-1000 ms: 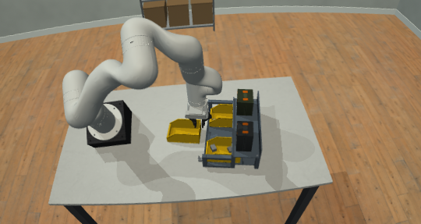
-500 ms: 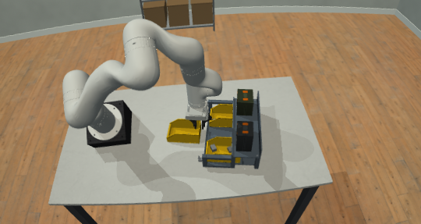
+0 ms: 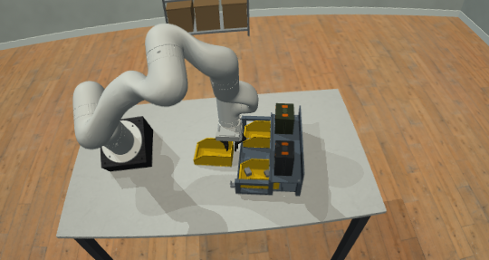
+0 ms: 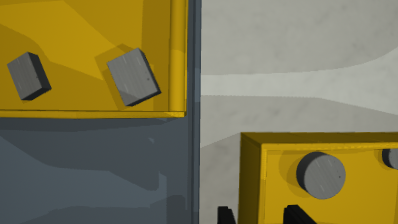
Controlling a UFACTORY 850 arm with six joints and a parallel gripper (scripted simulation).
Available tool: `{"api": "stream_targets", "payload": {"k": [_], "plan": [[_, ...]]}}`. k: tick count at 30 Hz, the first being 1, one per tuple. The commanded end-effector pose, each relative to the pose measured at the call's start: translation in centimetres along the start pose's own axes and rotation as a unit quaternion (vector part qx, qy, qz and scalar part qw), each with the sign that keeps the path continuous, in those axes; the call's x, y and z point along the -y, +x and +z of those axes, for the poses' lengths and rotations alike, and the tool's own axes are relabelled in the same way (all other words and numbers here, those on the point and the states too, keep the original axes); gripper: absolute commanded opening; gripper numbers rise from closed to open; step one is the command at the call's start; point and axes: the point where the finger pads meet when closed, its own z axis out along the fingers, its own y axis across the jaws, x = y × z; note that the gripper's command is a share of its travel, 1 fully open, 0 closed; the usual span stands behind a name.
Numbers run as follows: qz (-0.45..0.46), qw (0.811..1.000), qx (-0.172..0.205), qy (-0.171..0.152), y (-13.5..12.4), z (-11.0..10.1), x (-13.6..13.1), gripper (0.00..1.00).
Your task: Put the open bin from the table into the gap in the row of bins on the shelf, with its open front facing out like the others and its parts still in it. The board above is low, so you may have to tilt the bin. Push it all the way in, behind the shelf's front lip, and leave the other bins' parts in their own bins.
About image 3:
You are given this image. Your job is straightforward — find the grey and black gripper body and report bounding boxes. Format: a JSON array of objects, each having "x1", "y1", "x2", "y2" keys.
[{"x1": 218, "y1": 119, "x2": 243, "y2": 141}]

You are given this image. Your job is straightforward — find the yellow open-front bin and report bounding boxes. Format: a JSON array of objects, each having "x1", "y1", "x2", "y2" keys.
[
  {"x1": 239, "y1": 159, "x2": 280, "y2": 189},
  {"x1": 194, "y1": 138, "x2": 234, "y2": 167},
  {"x1": 243, "y1": 120, "x2": 271, "y2": 148}
]

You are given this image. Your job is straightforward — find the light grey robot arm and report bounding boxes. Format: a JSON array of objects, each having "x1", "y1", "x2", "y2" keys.
[{"x1": 72, "y1": 24, "x2": 258, "y2": 163}]

